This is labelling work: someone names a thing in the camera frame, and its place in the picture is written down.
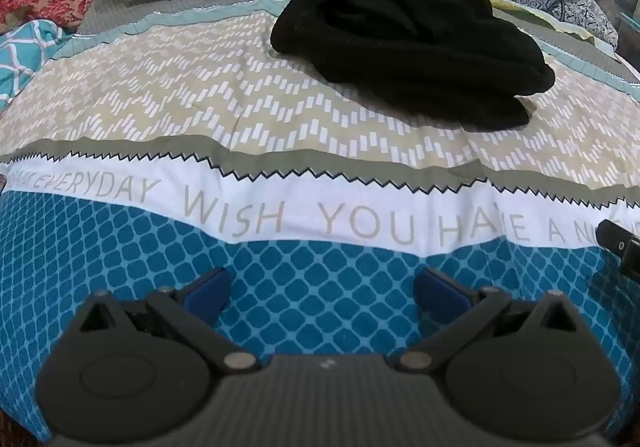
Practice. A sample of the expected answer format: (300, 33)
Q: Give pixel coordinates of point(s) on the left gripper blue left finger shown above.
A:
(209, 295)

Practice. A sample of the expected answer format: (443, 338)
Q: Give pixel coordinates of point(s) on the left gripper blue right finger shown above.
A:
(440, 296)

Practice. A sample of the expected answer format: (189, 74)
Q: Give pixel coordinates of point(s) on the teal white patterned pillow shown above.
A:
(23, 52)

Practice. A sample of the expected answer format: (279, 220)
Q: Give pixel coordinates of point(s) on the black pants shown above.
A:
(452, 60)

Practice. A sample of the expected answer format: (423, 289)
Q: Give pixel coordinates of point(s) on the patterned teal beige bedsheet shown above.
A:
(167, 137)

